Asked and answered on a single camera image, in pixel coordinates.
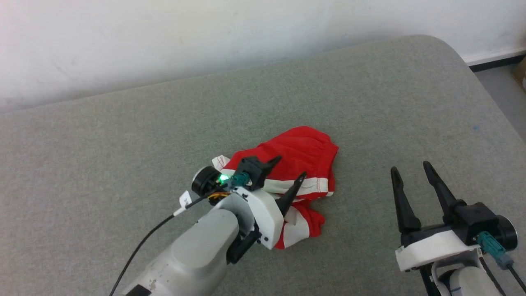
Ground grey fabric sofa cushion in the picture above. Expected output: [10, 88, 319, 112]
[0, 35, 526, 296]

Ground beige box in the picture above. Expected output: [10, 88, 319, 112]
[514, 58, 526, 92]

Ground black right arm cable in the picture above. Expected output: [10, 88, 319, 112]
[506, 265, 526, 294]

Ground red shorts with white stripes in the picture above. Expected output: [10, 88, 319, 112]
[212, 126, 339, 250]

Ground teal right cable connector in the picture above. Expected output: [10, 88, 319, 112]
[477, 231, 514, 270]

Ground teal left cable connector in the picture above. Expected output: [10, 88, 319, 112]
[230, 173, 252, 189]

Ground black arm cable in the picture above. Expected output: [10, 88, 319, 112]
[506, 265, 526, 294]
[109, 183, 233, 296]

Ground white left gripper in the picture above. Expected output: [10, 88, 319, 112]
[222, 155, 307, 250]

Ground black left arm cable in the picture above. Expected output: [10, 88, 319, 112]
[109, 183, 233, 296]

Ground dark baseboard strip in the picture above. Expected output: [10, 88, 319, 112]
[468, 55, 526, 73]

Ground teal cable connector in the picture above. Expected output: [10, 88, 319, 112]
[477, 231, 514, 270]
[230, 173, 252, 189]

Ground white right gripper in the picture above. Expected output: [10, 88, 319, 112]
[390, 161, 485, 273]

